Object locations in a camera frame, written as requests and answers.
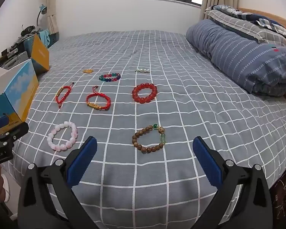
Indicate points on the teal cloth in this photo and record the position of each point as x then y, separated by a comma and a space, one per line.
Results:
44, 37

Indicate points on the blue yellow cloud print box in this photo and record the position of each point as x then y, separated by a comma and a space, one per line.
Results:
14, 93

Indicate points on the bed with grey checked sheet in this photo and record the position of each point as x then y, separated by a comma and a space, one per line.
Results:
181, 114

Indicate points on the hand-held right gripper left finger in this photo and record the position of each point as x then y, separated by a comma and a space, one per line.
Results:
84, 161

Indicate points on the teal storage chest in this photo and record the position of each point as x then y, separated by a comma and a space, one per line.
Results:
53, 38

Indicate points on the grey checked pillow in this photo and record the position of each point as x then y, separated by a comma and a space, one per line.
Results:
238, 21

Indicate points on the white pearl bead strand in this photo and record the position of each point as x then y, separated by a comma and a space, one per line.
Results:
143, 70

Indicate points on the small amber gold charm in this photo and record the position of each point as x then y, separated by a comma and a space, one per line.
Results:
87, 70

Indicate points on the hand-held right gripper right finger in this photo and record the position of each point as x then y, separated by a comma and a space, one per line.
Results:
206, 159

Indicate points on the blue desk lamp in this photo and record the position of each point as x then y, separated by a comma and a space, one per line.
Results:
42, 10

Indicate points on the rolled blue striped quilt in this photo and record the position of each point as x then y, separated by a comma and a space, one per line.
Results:
240, 52

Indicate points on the dark desk clutter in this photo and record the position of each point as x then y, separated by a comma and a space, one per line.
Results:
26, 30

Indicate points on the dark brown patterned cloth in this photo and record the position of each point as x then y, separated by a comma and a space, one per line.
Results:
284, 195

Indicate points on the silver suitcase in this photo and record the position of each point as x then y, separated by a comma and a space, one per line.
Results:
14, 57

